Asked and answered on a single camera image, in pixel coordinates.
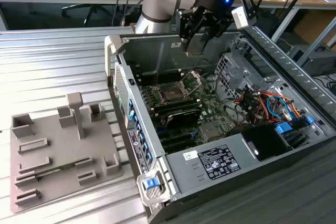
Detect brown cardboard box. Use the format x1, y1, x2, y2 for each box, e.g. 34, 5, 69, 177
292, 8, 336, 48

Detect grey open PC case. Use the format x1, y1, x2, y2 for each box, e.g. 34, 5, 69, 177
104, 23, 336, 224

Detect coloured power wire bundle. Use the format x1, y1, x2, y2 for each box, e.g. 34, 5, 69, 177
235, 89, 308, 126

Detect blue case latch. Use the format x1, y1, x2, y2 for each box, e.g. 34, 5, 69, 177
143, 178, 159, 190

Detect grey desktop computer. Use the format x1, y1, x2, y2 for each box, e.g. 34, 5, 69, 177
287, 44, 336, 77

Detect black plastic duct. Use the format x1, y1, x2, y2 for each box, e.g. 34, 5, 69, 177
229, 123, 293, 163

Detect grey metal drive cage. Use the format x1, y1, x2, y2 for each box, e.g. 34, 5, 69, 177
214, 52, 263, 101

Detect blue disk carrier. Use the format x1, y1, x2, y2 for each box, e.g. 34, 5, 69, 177
274, 122, 292, 141

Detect grey power supply unit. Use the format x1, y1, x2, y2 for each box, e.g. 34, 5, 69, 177
164, 132, 260, 195

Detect green motherboard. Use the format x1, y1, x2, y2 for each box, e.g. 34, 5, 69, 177
136, 70, 237, 154

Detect silver green CPU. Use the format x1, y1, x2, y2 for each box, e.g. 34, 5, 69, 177
184, 33, 205, 57

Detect black graphics card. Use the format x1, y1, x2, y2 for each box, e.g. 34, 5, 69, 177
164, 108, 202, 130

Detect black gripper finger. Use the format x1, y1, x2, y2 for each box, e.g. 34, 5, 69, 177
176, 8, 200, 44
203, 14, 233, 40

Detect black office chair base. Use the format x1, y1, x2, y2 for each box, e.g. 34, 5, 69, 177
61, 3, 112, 27

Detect green RAM stick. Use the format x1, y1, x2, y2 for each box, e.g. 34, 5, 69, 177
34, 161, 79, 180

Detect grey-brown parts rack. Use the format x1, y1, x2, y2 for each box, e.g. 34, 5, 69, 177
9, 92, 124, 214

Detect metal CPU socket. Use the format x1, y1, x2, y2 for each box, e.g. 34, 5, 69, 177
153, 81, 192, 104

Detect thin wire locking lever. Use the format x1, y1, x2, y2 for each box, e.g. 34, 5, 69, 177
155, 53, 161, 88

